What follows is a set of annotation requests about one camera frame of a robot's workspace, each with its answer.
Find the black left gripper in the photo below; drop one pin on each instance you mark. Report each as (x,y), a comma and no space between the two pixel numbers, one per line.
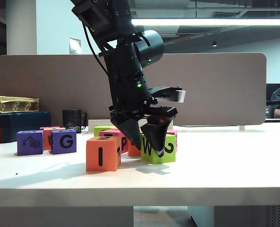
(130,99)

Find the green block letters W O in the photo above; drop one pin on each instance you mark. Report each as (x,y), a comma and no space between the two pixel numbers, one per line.
(146,153)

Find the orange block letter I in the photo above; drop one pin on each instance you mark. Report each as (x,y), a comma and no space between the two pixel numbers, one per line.
(102,153)

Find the purple block letter G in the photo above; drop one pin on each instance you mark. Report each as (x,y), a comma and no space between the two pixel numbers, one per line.
(65,142)

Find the orange block digit 3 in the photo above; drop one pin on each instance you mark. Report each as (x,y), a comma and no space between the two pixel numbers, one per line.
(46,142)

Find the purple block digit 9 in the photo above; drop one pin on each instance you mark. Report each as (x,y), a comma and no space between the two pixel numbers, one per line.
(30,143)

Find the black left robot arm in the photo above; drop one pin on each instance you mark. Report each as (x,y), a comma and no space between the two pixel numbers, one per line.
(121,35)

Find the pink block letter O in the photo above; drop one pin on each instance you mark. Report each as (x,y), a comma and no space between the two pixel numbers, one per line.
(174,132)

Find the orange foam block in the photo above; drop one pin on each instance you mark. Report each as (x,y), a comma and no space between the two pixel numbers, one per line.
(133,150)

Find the pink block letters Z P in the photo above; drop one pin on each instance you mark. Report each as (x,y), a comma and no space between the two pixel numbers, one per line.
(124,145)

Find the green foam block plain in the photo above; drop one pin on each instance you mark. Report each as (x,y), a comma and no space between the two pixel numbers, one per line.
(98,131)

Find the black patterned mug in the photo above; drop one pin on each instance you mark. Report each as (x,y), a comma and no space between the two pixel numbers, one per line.
(71,119)

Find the brown desk partition panel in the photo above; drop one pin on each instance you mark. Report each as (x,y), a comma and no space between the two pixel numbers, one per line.
(213,89)

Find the red led ceiling sign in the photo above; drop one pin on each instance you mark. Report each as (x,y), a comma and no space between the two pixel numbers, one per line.
(182,40)

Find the small ceiling spot lamp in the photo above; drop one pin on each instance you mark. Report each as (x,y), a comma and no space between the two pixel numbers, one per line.
(214,44)

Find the grey under-desk panel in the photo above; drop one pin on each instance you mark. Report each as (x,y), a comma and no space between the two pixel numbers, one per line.
(59,217)
(253,216)

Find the dark blue case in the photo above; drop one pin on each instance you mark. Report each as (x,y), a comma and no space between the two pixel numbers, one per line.
(21,125)

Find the yellow patterned box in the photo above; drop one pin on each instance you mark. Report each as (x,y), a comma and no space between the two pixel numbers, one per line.
(18,105)

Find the long ceiling light strip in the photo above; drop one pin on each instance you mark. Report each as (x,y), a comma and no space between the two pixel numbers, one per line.
(213,22)

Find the dark background monitor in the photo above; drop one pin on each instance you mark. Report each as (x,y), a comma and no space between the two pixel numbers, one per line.
(273,92)

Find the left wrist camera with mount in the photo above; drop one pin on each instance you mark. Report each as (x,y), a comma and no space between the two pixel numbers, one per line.
(175,94)

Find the white partition foot bracket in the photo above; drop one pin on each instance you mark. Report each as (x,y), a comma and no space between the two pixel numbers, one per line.
(242,128)

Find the silver wall plate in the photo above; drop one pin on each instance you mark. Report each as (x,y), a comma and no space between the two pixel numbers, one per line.
(74,46)

